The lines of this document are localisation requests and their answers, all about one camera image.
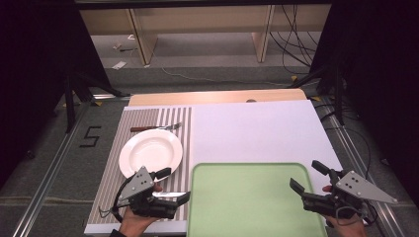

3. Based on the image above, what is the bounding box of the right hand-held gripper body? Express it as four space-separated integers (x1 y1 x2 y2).
300 169 399 221

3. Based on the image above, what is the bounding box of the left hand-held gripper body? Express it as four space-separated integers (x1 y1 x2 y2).
118 166 177 221

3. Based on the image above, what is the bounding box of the person's left hand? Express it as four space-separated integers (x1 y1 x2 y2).
118 183 164 237

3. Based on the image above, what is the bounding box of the person's right hand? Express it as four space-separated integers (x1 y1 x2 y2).
322 185 370 237

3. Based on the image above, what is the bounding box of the white round plate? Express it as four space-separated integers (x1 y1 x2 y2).
119 128 184 180

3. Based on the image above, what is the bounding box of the grey striped placemat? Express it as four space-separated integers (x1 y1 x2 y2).
86 106 193 227

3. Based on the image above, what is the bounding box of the green plastic tray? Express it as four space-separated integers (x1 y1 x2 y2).
186 162 329 237

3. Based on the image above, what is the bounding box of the white table cover sheet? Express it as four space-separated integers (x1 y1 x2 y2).
83 100 344 237

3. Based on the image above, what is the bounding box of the light wooden table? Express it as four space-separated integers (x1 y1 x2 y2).
127 88 308 108

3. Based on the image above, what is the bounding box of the black curtain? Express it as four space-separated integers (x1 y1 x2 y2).
308 0 419 209
0 0 112 191

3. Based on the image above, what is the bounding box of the black metal stand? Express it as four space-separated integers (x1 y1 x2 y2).
62 72 131 134

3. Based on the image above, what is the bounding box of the light wooden desk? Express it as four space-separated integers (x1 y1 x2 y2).
78 4 332 66

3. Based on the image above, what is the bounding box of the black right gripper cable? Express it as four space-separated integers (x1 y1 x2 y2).
334 199 379 229

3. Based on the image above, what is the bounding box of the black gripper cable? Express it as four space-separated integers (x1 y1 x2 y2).
334 199 379 229
98 177 133 224

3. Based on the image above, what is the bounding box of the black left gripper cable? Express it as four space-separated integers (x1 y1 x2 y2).
98 177 133 224

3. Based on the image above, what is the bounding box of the metal floor rail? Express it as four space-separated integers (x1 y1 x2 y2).
315 98 407 237
12 101 93 237

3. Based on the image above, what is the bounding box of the black floor cable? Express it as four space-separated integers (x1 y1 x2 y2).
324 104 374 181

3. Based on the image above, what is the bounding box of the fork with wooden handle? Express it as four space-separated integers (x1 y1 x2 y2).
129 121 183 133

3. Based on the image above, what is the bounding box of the thin white floor cable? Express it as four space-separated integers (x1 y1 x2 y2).
160 66 292 88

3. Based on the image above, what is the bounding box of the bundle of black cables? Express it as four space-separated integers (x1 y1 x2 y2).
269 4 323 76

